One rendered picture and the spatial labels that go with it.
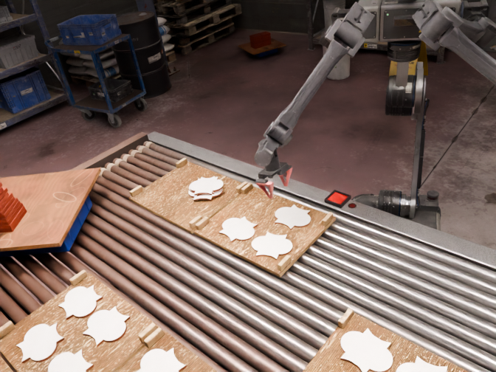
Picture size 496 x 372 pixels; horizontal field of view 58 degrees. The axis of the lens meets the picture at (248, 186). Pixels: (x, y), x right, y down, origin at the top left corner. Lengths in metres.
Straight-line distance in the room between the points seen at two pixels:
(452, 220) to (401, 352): 2.01
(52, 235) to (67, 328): 0.38
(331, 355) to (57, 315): 0.87
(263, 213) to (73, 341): 0.79
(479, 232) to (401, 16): 1.66
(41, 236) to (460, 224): 2.48
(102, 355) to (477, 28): 1.61
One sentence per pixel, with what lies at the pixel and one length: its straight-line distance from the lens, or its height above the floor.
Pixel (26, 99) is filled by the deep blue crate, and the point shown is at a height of 0.24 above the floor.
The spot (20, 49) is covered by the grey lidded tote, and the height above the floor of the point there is 0.78.
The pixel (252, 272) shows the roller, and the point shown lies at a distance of 1.54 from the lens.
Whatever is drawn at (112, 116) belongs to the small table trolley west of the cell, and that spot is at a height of 0.14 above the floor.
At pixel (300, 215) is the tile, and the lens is 1.70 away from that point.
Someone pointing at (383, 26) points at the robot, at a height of 1.44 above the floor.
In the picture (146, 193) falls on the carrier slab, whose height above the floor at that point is 0.94.
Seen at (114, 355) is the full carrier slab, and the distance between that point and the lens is 1.42.
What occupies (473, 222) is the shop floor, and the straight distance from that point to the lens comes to 3.25.
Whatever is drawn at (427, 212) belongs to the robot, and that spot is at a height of 0.24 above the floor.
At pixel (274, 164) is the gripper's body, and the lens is 1.58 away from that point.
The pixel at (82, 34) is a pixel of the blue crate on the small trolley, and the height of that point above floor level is 0.97.
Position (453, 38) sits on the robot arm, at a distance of 1.53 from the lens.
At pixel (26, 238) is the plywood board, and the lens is 1.82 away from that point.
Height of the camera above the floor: 2.00
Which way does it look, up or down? 34 degrees down
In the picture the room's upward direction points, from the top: 9 degrees counter-clockwise
